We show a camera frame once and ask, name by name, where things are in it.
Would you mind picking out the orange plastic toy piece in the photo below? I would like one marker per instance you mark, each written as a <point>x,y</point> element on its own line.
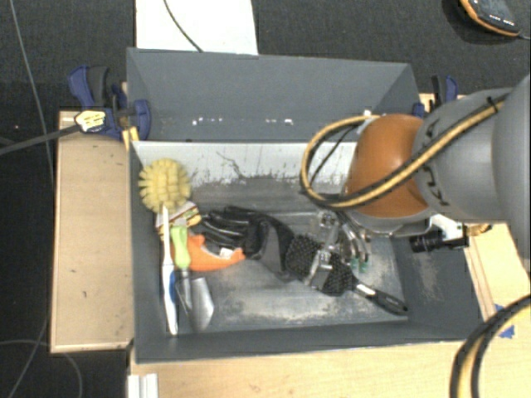
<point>207,261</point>

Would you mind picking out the grey metal bin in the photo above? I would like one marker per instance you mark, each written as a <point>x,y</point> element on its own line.
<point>265,98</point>

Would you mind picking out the black cylinder on white bracket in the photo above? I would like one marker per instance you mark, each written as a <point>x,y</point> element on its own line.
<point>431,243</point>

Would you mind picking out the black mesh spatula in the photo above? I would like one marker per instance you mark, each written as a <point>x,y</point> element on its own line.
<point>300,255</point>

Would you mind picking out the small packet with sandwich print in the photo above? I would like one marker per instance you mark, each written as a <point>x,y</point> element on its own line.
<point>188,216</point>

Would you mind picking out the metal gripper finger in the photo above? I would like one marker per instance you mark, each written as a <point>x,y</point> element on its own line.
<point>318,274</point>
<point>325,254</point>

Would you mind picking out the pale wood board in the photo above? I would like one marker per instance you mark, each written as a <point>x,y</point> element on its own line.
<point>91,230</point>

